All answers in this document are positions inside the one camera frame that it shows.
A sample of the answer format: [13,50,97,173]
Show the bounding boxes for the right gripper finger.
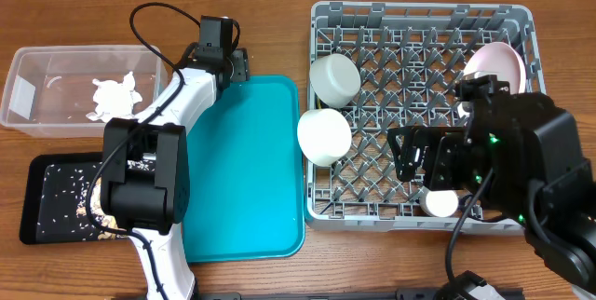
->
[386,126,431,154]
[396,150,424,182]

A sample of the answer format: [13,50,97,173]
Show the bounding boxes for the white cup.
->
[419,188,459,217]

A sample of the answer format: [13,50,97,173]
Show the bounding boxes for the white bowl with nuts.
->
[297,108,352,167]

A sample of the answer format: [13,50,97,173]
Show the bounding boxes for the grey bowl with rice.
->
[309,53,361,108]

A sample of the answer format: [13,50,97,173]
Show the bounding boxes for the pink round plate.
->
[463,42,526,94]

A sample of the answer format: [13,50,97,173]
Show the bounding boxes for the white napkin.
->
[86,71,142,123]

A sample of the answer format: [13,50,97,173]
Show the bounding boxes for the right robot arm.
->
[386,92,595,294]

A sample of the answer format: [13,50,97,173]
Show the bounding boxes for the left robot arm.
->
[93,16,240,299]

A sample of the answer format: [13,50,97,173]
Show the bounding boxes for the grey dishwasher rack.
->
[305,1,545,232]

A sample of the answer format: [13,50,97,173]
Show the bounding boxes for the teal serving tray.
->
[182,75,305,264]

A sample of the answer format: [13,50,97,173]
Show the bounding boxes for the clear plastic bin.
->
[1,45,168,138]

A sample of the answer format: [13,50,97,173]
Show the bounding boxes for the spilled rice and nuts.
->
[35,162,121,243]

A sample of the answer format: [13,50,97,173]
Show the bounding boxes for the black tray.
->
[20,153,118,245]

